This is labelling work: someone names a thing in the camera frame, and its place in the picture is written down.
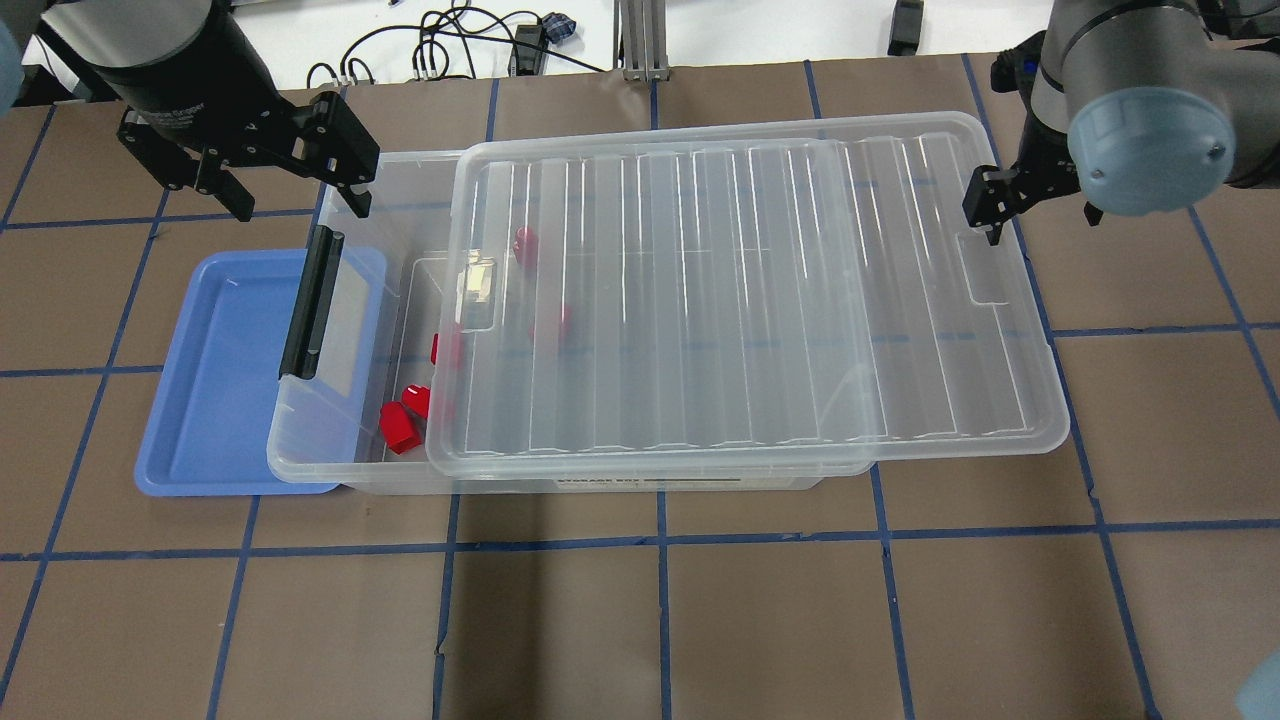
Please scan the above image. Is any aluminium frame post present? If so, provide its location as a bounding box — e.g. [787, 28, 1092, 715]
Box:
[614, 0, 669, 83]

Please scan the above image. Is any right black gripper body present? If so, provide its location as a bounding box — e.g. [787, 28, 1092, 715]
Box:
[989, 29, 1080, 206]

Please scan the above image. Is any clear plastic storage box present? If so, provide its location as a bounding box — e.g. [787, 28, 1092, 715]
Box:
[319, 136, 883, 495]

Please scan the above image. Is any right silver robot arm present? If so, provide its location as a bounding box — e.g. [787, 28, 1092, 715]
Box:
[963, 1, 1279, 243]

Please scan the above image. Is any black power adapter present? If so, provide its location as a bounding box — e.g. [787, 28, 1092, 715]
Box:
[886, 0, 925, 56]

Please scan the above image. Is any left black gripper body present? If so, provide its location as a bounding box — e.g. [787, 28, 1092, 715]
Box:
[79, 1, 311, 176]

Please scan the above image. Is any red block top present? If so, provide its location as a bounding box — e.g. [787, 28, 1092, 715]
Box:
[512, 225, 539, 272]

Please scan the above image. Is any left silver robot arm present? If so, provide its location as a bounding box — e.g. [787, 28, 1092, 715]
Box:
[3, 1, 381, 222]

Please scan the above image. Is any black cables bundle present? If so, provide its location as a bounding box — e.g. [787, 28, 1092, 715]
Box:
[305, 5, 605, 91]

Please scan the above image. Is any blue plastic tray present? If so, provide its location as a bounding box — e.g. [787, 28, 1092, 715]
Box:
[134, 247, 389, 497]

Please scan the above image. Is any black box handle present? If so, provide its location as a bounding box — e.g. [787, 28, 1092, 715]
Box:
[279, 224, 346, 380]

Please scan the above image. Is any clear plastic box lid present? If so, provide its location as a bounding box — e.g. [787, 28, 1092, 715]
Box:
[425, 111, 1070, 482]

